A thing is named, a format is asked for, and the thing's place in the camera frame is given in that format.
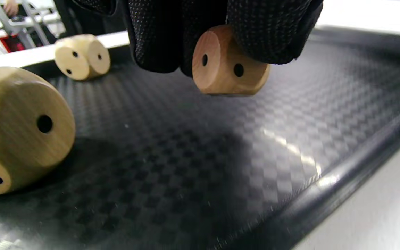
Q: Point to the grey metal frame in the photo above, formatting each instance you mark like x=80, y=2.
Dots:
x=19, y=24

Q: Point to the brown wooden die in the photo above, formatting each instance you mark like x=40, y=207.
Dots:
x=226, y=66

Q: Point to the black carbon-pattern tray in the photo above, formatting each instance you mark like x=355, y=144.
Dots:
x=193, y=163

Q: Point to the pale small wooden die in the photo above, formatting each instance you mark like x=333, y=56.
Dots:
x=81, y=57

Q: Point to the person's left hand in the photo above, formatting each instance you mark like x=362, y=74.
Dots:
x=172, y=31

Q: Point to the red object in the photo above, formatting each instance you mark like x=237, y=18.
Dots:
x=11, y=43

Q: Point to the pale large wooden die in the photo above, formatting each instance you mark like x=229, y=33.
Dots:
x=16, y=128

